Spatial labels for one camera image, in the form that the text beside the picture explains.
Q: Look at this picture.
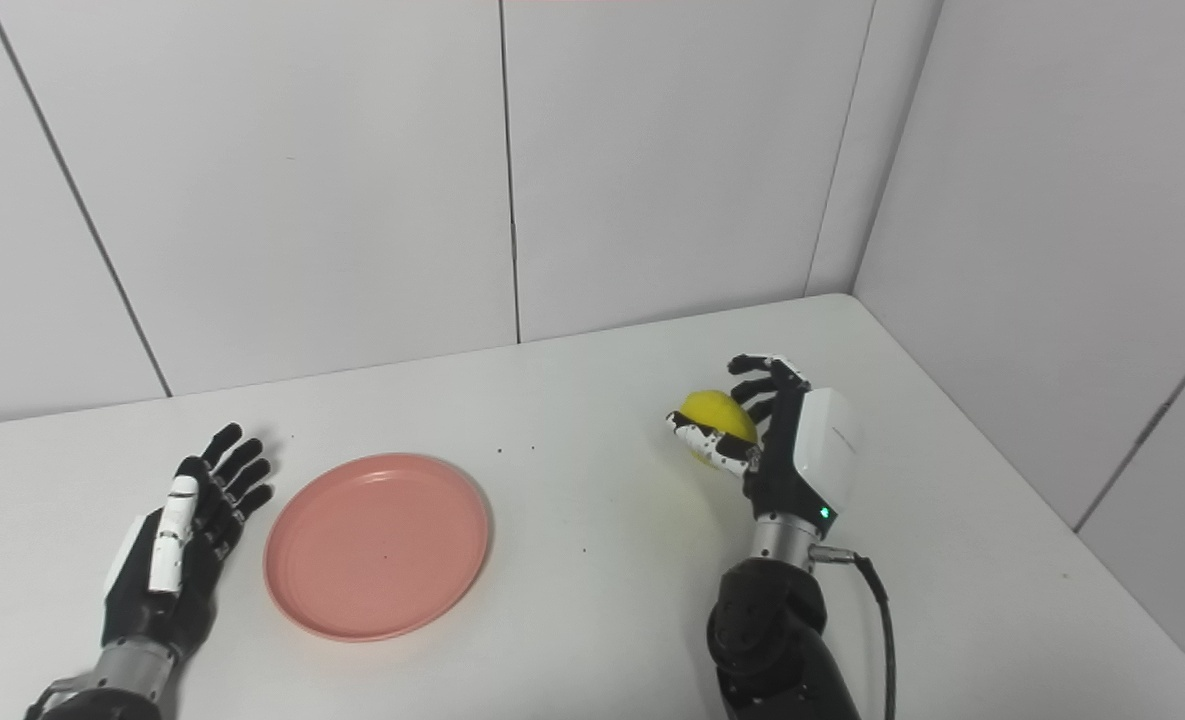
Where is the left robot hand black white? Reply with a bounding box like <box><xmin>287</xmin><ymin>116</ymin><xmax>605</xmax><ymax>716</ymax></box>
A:
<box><xmin>102</xmin><ymin>423</ymin><xmax>275</xmax><ymax>661</ymax></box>

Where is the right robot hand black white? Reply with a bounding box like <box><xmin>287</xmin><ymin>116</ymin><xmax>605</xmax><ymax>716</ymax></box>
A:
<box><xmin>666</xmin><ymin>353</ymin><xmax>865</xmax><ymax>534</ymax></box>

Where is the yellow lemon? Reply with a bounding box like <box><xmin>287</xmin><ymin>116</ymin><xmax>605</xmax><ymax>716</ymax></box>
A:
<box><xmin>678</xmin><ymin>390</ymin><xmax>759</xmax><ymax>467</ymax></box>

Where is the pink plate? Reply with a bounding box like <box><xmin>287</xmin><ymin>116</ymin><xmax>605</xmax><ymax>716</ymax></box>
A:
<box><xmin>263</xmin><ymin>453</ymin><xmax>493</xmax><ymax>643</ymax></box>

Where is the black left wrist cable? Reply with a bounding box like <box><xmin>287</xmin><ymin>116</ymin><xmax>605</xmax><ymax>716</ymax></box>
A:
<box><xmin>24</xmin><ymin>675</ymin><xmax>98</xmax><ymax>720</ymax></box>

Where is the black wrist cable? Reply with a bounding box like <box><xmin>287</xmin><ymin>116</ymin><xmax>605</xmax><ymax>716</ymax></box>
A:
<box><xmin>24</xmin><ymin>675</ymin><xmax>98</xmax><ymax>720</ymax></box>
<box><xmin>812</xmin><ymin>545</ymin><xmax>898</xmax><ymax>720</ymax></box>

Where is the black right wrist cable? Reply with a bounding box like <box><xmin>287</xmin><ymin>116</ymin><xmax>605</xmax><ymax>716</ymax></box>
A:
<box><xmin>812</xmin><ymin>545</ymin><xmax>898</xmax><ymax>720</ymax></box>

